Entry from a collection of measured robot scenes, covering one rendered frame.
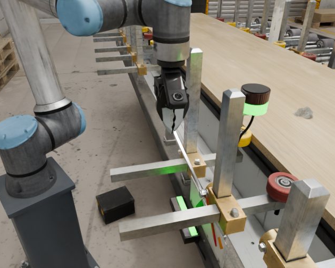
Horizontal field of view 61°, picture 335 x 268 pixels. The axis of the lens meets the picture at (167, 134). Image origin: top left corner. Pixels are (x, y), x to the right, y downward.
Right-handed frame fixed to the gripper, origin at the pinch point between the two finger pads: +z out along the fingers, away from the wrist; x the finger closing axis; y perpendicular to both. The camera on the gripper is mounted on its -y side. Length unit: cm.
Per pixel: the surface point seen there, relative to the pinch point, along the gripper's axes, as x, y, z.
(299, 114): -49, 9, 5
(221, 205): -6.3, -22.2, 9.0
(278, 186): -20.3, -22.9, 5.4
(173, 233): -13, 41, 96
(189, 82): -6.3, 5.8, -11.6
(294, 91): -61, 28, 6
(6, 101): 125, 268, 97
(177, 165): -2.2, 1.6, 13.9
